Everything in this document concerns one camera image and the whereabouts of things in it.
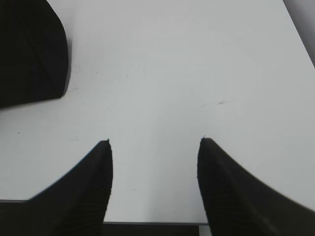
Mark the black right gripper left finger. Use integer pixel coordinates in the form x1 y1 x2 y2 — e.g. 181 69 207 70
0 140 113 236

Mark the black canvas tote bag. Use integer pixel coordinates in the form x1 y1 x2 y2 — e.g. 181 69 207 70
0 0 69 107

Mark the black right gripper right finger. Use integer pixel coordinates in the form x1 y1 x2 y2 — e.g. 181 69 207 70
197 138 315 236

